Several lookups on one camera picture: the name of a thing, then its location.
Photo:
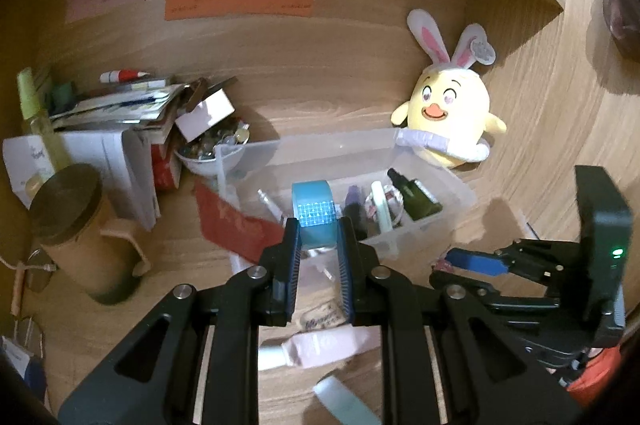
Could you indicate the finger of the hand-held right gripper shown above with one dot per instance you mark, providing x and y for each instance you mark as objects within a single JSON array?
[
  {"x": 470, "y": 259},
  {"x": 500, "y": 300}
]

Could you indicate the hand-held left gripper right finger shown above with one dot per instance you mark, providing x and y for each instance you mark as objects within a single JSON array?
[{"x": 344, "y": 275}]

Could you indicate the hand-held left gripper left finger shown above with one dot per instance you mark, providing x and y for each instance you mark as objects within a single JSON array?
[{"x": 295, "y": 275}]

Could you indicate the blue tape roll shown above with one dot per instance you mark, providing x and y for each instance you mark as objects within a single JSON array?
[{"x": 315, "y": 210}]

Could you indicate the dark green spray bottle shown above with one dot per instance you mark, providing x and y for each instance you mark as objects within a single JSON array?
[{"x": 420, "y": 202}]

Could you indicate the red packet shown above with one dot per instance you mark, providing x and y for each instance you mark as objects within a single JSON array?
[{"x": 230, "y": 220}]

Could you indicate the clear plastic organizer box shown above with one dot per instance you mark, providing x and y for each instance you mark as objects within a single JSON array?
[{"x": 325, "y": 155}]

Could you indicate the person's right forearm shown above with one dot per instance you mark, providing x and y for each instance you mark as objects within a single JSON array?
[{"x": 595, "y": 372}]

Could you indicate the white printed packet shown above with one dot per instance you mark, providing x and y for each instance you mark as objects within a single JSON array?
[{"x": 320, "y": 317}]

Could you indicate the small clear tube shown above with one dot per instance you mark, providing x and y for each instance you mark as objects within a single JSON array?
[{"x": 270, "y": 205}]

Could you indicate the pink tube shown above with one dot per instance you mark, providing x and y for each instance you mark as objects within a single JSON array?
[{"x": 320, "y": 347}]

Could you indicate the small purple bottle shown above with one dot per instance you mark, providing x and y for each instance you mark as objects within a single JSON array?
[{"x": 353, "y": 196}]

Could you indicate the patterned tape roll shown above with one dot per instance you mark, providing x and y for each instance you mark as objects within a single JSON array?
[{"x": 397, "y": 205}]

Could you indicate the light blue tube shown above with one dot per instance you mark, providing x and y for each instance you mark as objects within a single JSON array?
[{"x": 345, "y": 402}]

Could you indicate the white bowl of beads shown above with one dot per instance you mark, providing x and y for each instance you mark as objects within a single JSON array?
[{"x": 200, "y": 160}]

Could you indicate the yellow chick plush toy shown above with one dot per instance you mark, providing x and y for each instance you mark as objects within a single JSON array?
[{"x": 450, "y": 105}]

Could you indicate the red box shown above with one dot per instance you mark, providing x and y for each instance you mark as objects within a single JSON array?
[{"x": 162, "y": 170}]

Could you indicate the small white box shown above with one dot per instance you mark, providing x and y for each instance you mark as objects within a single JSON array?
[{"x": 205, "y": 115}]

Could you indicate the white paper box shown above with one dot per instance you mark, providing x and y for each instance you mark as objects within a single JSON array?
[{"x": 115, "y": 160}]

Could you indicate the brown mug with lid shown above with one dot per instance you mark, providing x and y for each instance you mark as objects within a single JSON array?
[{"x": 75, "y": 250}]

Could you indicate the dark round object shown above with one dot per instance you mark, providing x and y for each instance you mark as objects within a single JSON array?
[{"x": 622, "y": 20}]

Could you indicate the stack of papers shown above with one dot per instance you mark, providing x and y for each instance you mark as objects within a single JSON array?
[{"x": 125, "y": 105}]

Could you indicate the red and white marker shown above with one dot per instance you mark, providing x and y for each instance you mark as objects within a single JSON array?
[{"x": 125, "y": 76}]

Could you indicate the blue and white bag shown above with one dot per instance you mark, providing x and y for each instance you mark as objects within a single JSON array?
[{"x": 32, "y": 370}]

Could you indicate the dark green small box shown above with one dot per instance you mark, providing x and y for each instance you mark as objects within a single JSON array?
[{"x": 63, "y": 94}]

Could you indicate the light green spray bottle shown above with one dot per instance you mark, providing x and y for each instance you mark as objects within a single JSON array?
[{"x": 37, "y": 125}]

